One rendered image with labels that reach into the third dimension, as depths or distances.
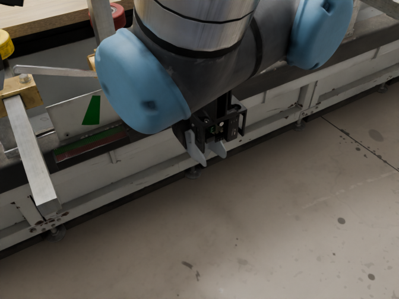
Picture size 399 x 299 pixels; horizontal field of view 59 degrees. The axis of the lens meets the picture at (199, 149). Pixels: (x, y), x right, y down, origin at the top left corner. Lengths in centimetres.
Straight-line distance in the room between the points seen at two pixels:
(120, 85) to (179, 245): 123
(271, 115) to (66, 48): 102
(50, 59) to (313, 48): 79
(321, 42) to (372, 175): 152
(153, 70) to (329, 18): 15
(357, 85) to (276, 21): 174
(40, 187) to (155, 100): 38
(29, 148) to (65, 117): 20
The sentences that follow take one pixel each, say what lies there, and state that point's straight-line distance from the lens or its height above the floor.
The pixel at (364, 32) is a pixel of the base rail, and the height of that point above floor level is 70.
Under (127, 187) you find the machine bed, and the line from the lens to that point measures 143.
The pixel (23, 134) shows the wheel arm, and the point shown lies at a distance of 68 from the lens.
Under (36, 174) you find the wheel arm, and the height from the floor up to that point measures 85.
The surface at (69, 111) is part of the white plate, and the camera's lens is 82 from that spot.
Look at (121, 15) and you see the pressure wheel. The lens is 86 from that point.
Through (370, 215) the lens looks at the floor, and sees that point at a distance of 167.
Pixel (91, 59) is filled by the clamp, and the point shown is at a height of 87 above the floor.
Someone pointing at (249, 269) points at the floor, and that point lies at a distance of 141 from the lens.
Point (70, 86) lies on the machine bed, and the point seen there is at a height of 68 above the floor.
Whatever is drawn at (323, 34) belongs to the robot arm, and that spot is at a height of 113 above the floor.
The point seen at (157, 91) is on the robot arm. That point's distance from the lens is 23.
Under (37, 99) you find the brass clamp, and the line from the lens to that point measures 78.
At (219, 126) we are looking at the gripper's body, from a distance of 48.
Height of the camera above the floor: 128
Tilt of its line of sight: 47 degrees down
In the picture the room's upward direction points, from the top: straight up
